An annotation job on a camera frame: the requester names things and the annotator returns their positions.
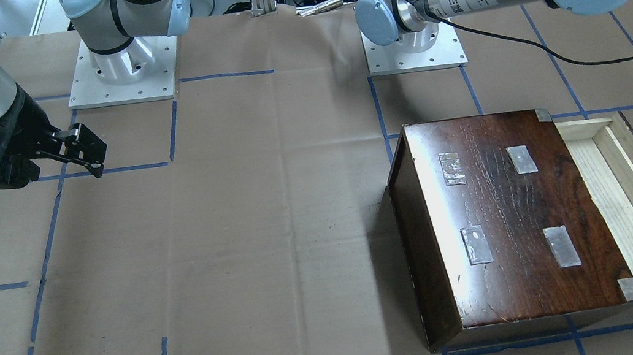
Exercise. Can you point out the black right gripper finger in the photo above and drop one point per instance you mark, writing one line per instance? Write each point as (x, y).
(91, 158)
(78, 135)

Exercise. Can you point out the brown paper table cover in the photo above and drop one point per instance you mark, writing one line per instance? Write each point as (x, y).
(248, 216)

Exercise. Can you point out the dark wooden cabinet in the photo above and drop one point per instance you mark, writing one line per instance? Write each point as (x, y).
(501, 235)

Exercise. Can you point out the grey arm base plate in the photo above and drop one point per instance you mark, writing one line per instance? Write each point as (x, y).
(434, 48)

